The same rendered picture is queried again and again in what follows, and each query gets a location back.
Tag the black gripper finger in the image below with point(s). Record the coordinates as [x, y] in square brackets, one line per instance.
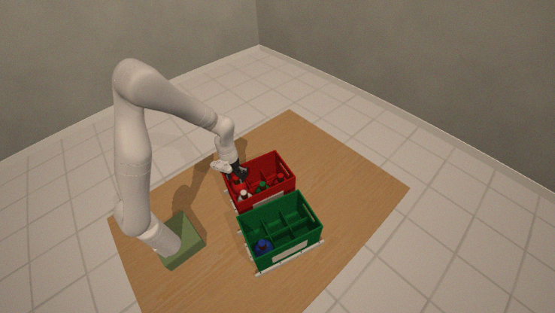
[228, 176]
[242, 171]

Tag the blue bottle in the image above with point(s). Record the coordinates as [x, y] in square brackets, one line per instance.
[262, 246]

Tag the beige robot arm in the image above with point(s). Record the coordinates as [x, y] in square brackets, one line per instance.
[142, 86]

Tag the red crate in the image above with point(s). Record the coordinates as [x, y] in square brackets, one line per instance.
[263, 168]

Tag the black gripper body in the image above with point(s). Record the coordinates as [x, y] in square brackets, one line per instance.
[236, 165]

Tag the green crate with dividers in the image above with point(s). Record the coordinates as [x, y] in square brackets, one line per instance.
[275, 215]

